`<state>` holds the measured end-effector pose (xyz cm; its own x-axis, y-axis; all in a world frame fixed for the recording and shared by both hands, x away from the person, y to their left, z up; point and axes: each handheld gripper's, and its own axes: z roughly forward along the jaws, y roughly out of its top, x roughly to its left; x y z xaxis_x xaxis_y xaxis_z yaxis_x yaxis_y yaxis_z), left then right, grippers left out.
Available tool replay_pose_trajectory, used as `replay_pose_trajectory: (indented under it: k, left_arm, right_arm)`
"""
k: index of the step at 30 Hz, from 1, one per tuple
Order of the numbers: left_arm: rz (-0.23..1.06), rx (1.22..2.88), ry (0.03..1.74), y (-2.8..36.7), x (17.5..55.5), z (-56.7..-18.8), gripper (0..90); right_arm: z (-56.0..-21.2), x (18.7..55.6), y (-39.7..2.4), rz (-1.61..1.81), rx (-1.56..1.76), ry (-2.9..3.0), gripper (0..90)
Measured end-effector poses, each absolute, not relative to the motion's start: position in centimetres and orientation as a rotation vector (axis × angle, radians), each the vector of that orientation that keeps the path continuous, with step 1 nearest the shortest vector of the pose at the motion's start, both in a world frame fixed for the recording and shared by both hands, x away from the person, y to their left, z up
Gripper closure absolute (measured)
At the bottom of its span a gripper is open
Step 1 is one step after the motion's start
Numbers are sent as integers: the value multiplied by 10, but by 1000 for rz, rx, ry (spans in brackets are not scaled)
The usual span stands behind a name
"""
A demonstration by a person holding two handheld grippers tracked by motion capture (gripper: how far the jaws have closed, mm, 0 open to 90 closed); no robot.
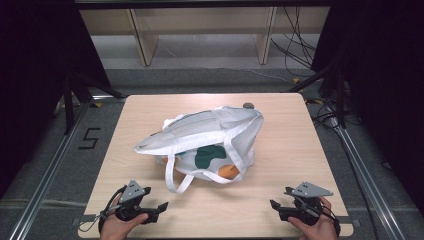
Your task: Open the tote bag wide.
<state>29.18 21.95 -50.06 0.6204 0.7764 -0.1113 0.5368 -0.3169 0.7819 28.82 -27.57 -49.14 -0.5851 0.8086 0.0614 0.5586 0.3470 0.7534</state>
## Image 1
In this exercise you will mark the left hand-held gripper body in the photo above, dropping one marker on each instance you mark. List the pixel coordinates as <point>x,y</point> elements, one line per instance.
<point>132,191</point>

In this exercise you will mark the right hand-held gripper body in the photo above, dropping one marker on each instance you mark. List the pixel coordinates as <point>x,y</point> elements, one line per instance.
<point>310,190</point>

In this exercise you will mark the white tote bag green orange patches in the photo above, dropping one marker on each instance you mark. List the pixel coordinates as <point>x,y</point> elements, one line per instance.
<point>206,128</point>

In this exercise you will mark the person's right hand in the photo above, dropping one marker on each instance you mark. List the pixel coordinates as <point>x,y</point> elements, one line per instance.
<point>320,230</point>

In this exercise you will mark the person's left hand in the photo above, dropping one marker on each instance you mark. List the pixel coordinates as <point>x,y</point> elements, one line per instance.
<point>115,229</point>

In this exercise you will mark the yellow tape piece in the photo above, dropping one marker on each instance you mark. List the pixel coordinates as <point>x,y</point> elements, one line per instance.
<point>296,80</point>
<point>316,101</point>
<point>97,104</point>

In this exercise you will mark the small grey round object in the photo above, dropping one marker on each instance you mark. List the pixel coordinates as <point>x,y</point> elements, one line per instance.
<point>248,105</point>

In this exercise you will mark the black metal stand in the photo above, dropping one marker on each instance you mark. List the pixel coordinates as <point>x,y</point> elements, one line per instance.
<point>340,96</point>
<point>69,100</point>

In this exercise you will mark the black curtain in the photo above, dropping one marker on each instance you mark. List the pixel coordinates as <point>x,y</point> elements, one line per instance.
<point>30,83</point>
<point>386,83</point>

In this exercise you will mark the aluminium rail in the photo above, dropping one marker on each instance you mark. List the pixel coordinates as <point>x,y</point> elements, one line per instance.
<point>366,173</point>
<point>50,173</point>

